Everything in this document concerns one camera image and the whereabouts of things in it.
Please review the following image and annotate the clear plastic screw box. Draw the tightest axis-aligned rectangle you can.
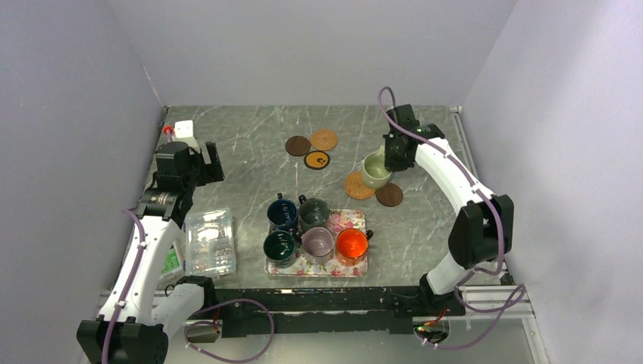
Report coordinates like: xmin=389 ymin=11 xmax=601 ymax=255
xmin=185 ymin=208 xmax=237 ymax=279

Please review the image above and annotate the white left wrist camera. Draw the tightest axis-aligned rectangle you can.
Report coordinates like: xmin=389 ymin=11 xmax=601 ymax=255
xmin=162 ymin=120 xmax=200 ymax=152

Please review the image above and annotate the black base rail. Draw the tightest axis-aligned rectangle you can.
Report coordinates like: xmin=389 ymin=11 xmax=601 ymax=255
xmin=188 ymin=286 xmax=466 ymax=338

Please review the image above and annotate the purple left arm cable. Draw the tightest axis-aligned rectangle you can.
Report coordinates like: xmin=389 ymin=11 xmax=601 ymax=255
xmin=101 ymin=208 xmax=148 ymax=364

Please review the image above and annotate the orange black-rimmed coaster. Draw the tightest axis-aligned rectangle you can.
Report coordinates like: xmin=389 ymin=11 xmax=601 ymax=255
xmin=303 ymin=150 xmax=330 ymax=171

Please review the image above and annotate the lilac cup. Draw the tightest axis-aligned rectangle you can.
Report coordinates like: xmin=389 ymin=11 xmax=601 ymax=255
xmin=301 ymin=227 xmax=335 ymax=265

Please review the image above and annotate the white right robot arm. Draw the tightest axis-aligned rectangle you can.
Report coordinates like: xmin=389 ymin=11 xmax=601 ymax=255
xmin=384 ymin=105 xmax=514 ymax=315

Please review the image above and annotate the woven rattan coaster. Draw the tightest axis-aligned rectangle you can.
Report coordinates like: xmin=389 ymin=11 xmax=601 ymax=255
xmin=309 ymin=129 xmax=338 ymax=151
xmin=344 ymin=171 xmax=375 ymax=200

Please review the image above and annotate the green white box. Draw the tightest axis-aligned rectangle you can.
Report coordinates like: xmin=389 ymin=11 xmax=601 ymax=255
xmin=159 ymin=243 xmax=185 ymax=282

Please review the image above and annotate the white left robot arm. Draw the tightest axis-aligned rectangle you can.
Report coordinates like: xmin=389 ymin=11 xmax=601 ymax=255
xmin=77 ymin=141 xmax=224 ymax=363

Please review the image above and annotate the pale green cup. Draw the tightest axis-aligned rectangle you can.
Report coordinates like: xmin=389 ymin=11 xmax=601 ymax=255
xmin=360 ymin=145 xmax=392 ymax=190

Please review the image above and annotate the dark wooden coaster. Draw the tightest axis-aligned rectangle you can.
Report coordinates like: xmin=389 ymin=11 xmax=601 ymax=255
xmin=284 ymin=135 xmax=312 ymax=156
xmin=375 ymin=182 xmax=403 ymax=207

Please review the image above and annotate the grey green cup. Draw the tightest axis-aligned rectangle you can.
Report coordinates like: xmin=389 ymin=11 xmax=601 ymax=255
xmin=298 ymin=195 xmax=330 ymax=232

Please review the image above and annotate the dark blue cup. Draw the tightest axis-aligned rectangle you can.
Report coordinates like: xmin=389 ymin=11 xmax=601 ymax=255
xmin=266 ymin=193 xmax=298 ymax=231

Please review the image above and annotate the floral serving tray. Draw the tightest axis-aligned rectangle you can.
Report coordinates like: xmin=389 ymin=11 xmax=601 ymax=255
xmin=265 ymin=209 xmax=369 ymax=278

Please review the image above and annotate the orange cup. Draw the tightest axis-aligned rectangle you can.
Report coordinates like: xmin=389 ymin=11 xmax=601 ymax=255
xmin=335 ymin=228 xmax=374 ymax=266

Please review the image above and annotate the dark green cup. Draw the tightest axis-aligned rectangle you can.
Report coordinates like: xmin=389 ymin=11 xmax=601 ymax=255
xmin=263 ymin=231 xmax=296 ymax=268

